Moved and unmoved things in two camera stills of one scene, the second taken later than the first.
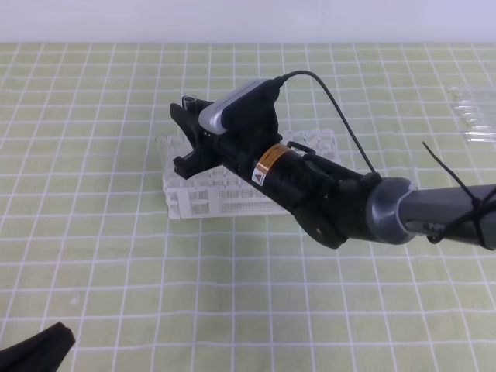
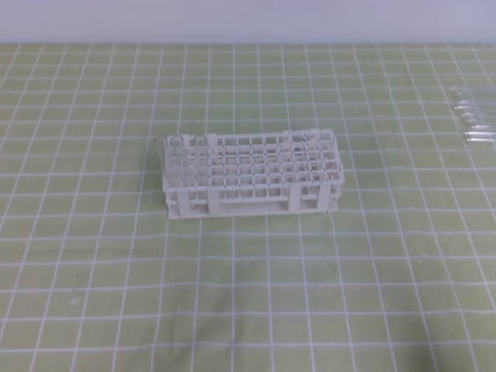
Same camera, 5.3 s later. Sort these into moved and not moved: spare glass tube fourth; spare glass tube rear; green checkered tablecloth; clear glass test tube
Moved: clear glass test tube
Not moved: spare glass tube rear; spare glass tube fourth; green checkered tablecloth
